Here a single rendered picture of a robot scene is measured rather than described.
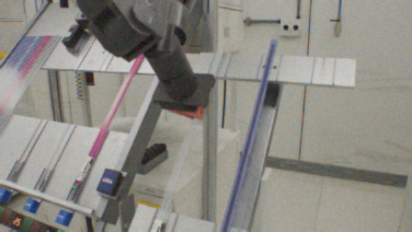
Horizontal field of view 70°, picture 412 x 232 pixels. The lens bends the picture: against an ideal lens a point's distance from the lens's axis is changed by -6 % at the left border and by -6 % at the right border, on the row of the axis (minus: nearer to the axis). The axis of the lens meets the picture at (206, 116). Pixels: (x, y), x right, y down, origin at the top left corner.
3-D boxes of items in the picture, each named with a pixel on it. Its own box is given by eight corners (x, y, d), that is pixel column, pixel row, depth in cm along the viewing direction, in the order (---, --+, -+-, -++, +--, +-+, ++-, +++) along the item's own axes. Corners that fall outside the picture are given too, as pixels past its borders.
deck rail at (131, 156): (116, 226, 68) (100, 218, 63) (108, 223, 68) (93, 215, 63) (207, 4, 100) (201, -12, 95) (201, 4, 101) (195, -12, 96)
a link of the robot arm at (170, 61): (136, 57, 45) (173, 51, 43) (144, 24, 49) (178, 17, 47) (154, 86, 50) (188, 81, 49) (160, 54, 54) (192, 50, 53)
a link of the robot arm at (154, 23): (96, 45, 45) (131, 14, 40) (114, -4, 51) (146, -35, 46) (158, 85, 52) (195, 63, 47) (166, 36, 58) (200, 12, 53)
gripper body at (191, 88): (166, 76, 60) (151, 50, 54) (217, 80, 56) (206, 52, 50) (154, 105, 57) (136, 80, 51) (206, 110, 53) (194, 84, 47)
